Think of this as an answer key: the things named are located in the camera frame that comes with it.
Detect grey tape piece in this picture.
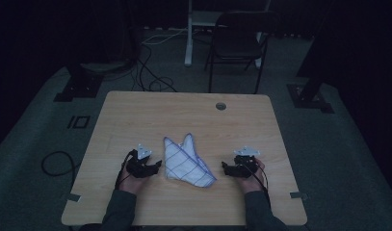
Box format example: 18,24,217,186
289,191,309,201
66,192,83,203

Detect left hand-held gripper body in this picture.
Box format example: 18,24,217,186
125,143,157,179

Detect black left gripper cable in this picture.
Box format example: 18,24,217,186
114,149,136,191

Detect person's right hand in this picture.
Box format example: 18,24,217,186
236,158,267,195

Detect black folding chair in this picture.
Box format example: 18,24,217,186
203,11,280,94

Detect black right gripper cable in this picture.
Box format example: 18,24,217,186
247,156,271,200

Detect white floor cable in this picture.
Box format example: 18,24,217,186
141,27,189,45

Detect white cloth with blue grid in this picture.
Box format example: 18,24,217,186
163,133,218,189

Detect person's left hand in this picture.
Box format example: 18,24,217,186
118,159,150,195

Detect white desk frame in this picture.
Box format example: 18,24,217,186
183,0,272,69

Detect black stand base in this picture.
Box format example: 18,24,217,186
286,64,335,115
53,62,105,103

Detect round grey stand base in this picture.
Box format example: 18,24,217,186
79,61,134,74

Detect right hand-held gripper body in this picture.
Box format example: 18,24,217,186
231,145,261,179

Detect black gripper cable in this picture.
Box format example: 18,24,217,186
247,156,271,200
114,149,136,191

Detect black tangled floor cables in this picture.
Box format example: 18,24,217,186
130,42,179,93

